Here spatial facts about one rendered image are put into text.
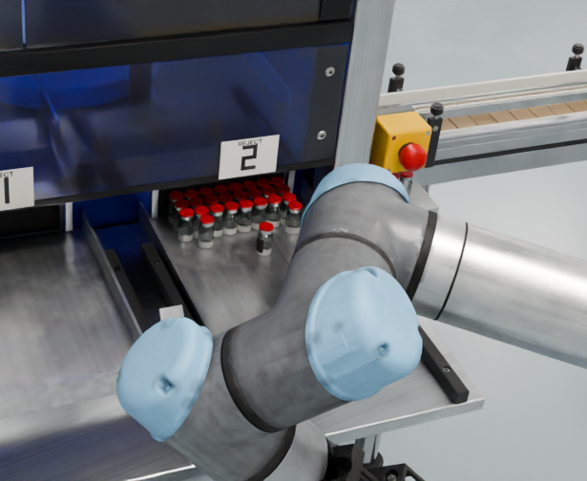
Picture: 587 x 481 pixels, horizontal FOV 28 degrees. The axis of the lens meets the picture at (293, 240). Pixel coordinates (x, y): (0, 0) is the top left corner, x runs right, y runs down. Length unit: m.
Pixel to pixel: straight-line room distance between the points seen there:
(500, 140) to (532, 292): 1.18
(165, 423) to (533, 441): 2.07
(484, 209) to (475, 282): 2.68
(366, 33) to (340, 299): 0.94
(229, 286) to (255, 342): 0.88
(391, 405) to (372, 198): 0.68
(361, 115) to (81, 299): 0.46
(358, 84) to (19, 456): 0.68
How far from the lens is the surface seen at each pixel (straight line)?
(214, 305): 1.60
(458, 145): 1.97
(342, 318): 0.72
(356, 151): 1.73
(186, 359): 0.76
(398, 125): 1.75
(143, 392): 0.77
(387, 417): 1.48
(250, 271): 1.67
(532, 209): 3.57
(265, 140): 1.65
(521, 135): 2.03
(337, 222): 0.82
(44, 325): 1.57
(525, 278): 0.85
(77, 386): 1.45
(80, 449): 1.41
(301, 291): 0.76
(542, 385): 2.96
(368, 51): 1.65
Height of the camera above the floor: 1.89
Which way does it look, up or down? 36 degrees down
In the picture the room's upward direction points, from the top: 7 degrees clockwise
